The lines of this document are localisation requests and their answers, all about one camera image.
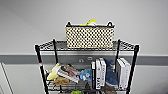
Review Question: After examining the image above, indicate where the black wire shelf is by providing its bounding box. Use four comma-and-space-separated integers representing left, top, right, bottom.
34, 38, 141, 94

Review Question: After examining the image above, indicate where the blue bag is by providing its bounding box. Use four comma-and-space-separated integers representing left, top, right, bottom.
104, 59, 120, 88

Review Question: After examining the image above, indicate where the white wall socket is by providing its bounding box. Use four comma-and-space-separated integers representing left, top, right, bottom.
78, 58, 85, 64
87, 56, 94, 62

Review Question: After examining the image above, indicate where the small blue toy pack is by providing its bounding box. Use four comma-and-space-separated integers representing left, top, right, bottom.
79, 68, 94, 83

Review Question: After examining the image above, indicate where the yellow white bird plush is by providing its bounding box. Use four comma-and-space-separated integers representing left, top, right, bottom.
79, 18, 98, 27

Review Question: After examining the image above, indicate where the large white box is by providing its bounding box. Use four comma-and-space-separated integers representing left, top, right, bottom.
115, 57, 133, 92

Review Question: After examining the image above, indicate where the green yellow toy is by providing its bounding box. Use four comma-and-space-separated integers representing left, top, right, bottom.
70, 89, 82, 94

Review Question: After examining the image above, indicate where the flat printed picture box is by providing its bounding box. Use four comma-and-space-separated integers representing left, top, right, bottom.
56, 64, 83, 84

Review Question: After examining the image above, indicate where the black pointed bag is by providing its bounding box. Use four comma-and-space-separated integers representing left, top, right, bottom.
84, 82, 93, 94

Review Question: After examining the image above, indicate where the tall white box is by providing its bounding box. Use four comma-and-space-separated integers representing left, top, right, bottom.
91, 57, 108, 91

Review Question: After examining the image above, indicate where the pale spotted woven basket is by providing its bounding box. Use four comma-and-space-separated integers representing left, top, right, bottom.
64, 20, 116, 50

